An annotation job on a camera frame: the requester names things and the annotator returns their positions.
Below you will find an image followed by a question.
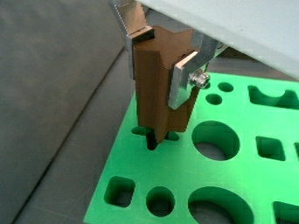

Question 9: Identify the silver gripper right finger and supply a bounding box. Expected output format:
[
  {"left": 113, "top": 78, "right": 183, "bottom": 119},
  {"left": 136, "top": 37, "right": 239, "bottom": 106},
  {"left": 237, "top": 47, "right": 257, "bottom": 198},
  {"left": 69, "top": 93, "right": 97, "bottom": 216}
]
[{"left": 168, "top": 31, "right": 228, "bottom": 109}]

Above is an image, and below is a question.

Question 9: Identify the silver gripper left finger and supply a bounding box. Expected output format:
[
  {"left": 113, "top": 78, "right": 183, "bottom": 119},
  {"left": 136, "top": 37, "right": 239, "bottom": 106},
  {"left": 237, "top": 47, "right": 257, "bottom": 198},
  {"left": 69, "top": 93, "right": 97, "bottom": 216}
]
[{"left": 108, "top": 0, "right": 155, "bottom": 79}]

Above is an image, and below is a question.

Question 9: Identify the brown star prism object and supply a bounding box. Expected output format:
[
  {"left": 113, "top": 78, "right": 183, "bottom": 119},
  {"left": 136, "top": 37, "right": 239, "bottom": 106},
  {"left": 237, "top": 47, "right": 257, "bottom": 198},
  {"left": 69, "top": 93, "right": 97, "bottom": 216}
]
[{"left": 133, "top": 25, "right": 199, "bottom": 151}]

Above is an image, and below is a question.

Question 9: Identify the green shape sorter block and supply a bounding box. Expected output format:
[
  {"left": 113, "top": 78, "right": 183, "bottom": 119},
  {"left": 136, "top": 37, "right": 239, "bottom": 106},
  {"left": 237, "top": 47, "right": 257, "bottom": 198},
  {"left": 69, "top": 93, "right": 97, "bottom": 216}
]
[{"left": 84, "top": 73, "right": 299, "bottom": 224}]

